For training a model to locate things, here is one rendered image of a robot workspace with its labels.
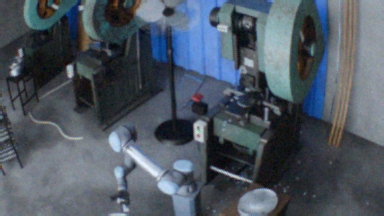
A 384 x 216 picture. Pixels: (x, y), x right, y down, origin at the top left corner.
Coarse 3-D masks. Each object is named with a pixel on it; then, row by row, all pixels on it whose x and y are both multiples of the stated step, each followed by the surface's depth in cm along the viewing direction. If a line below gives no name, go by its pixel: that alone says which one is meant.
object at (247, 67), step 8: (240, 48) 272; (248, 48) 269; (240, 56) 276; (248, 56) 271; (240, 64) 279; (248, 64) 274; (248, 72) 278; (248, 80) 278; (256, 80) 277; (264, 80) 285
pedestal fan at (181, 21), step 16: (144, 0) 305; (176, 0) 307; (144, 16) 312; (160, 16) 311; (176, 16) 316; (160, 32) 323; (176, 32) 328; (176, 112) 379; (160, 128) 392; (176, 128) 387; (192, 128) 390; (176, 144) 375
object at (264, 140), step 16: (288, 112) 304; (272, 128) 285; (288, 128) 312; (272, 144) 287; (288, 144) 332; (256, 160) 281; (272, 160) 306; (288, 160) 340; (256, 176) 288; (272, 176) 320
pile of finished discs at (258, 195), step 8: (248, 192) 263; (256, 192) 262; (264, 192) 261; (272, 192) 259; (240, 200) 257; (248, 200) 256; (256, 200) 254; (264, 200) 253; (272, 200) 252; (240, 208) 251; (248, 208) 249; (256, 208) 247; (264, 208) 246; (272, 208) 245
